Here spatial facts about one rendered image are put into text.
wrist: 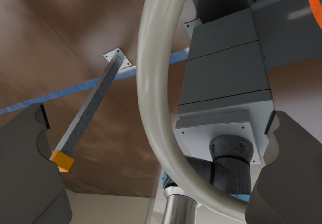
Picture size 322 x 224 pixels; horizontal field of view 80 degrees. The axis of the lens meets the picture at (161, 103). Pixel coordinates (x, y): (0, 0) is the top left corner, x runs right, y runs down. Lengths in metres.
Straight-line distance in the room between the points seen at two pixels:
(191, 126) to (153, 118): 0.69
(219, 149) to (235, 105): 0.20
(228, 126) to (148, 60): 0.70
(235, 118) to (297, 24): 0.98
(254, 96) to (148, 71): 0.71
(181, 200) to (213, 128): 0.32
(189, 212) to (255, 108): 0.46
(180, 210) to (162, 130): 0.55
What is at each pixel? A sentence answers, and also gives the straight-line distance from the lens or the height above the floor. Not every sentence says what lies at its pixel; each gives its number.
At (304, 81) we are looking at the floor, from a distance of 2.00.
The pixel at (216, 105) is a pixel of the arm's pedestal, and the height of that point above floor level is 0.83.
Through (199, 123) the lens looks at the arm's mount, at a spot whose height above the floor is 0.89.
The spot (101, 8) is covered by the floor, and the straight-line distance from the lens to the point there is 1.72.
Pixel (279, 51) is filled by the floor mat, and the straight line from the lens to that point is 1.73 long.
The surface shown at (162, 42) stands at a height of 1.27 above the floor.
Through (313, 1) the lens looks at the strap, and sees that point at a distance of 1.60.
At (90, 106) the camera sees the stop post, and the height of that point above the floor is 0.62.
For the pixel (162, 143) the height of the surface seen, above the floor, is 1.31.
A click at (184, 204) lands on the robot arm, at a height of 1.22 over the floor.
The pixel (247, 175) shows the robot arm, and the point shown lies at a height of 1.07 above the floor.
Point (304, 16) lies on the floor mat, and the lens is 1.63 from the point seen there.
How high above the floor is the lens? 1.41
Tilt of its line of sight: 40 degrees down
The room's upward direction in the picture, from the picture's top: 165 degrees counter-clockwise
